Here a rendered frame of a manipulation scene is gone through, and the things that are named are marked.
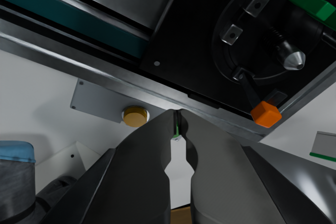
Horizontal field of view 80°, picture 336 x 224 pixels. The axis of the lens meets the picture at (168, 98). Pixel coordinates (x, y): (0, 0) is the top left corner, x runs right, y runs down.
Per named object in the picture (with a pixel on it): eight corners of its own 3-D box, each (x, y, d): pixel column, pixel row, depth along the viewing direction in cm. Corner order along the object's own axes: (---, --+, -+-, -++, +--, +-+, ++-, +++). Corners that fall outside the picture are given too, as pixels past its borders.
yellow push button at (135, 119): (142, 122, 37) (141, 130, 36) (121, 115, 36) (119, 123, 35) (151, 108, 35) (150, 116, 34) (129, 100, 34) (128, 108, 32)
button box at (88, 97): (176, 120, 45) (178, 143, 40) (79, 86, 38) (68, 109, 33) (193, 99, 41) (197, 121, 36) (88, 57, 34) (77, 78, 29)
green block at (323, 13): (294, 4, 21) (324, 21, 17) (286, -2, 21) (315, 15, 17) (304, -7, 20) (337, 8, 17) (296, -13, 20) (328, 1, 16)
